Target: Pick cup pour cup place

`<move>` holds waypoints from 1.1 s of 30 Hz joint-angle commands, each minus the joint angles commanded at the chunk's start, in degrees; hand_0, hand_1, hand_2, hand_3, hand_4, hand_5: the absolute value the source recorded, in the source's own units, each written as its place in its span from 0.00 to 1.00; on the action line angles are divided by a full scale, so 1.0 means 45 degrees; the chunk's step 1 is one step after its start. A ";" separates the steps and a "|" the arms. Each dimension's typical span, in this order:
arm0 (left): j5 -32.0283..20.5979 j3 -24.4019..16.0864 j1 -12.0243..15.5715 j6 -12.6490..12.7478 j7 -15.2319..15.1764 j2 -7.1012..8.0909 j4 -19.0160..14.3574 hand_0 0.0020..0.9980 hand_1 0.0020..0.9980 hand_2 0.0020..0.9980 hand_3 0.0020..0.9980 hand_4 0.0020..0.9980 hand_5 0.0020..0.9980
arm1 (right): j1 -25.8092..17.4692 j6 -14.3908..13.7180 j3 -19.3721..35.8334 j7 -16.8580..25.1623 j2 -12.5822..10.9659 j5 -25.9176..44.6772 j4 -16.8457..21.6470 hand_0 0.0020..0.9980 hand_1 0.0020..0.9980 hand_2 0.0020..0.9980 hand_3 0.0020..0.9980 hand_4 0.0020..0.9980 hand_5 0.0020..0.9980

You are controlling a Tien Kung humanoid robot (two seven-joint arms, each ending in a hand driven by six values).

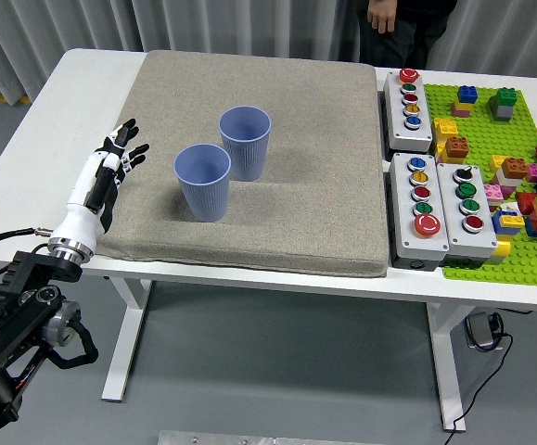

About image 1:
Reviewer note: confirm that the yellow building block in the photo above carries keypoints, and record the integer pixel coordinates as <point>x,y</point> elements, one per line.
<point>463,105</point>
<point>501,250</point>
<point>445,130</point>
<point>496,163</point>

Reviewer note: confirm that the person's right hand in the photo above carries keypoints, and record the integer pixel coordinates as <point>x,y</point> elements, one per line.
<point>381,16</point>

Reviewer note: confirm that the blue building block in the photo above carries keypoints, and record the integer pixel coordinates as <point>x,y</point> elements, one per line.
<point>500,229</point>
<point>467,94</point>

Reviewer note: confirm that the person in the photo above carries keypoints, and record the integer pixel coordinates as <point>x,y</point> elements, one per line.
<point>416,37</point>

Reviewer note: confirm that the grey-brown fabric mat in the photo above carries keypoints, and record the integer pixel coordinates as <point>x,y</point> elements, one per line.
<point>296,185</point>

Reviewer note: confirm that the magenta building block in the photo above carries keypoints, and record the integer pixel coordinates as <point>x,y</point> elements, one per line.
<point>536,172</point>

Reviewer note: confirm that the brown building block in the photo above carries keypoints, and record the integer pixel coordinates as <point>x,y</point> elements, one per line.
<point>515,168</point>
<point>457,148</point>

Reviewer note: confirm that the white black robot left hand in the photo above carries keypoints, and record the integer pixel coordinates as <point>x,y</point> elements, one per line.
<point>87,185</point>

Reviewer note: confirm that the grey power adapter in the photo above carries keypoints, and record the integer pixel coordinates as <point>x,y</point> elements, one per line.
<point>479,330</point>

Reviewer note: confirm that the grey pleated curtain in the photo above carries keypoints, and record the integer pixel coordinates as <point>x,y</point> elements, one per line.
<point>41,23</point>

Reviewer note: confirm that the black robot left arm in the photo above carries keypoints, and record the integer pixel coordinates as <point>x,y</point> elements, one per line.
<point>27,278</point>

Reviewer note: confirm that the red building block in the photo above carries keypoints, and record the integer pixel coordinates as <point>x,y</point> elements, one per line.
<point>525,203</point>

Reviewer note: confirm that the grey five-button control box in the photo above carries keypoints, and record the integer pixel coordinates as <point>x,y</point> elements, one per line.
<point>402,134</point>
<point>409,241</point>

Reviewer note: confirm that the grey building block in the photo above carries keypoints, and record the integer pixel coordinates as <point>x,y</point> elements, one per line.
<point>504,112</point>

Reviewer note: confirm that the pink building block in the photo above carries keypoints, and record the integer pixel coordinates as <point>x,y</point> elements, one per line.
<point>460,112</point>
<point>493,192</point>

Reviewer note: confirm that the blue ribbed plastic cup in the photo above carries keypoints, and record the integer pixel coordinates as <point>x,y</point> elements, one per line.
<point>249,153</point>
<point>203,194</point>

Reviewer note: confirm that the green building baseplate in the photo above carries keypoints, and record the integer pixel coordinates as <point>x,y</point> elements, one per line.
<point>481,134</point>

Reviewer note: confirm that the grey four-button control box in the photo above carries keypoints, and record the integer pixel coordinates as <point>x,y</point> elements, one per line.
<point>453,234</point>

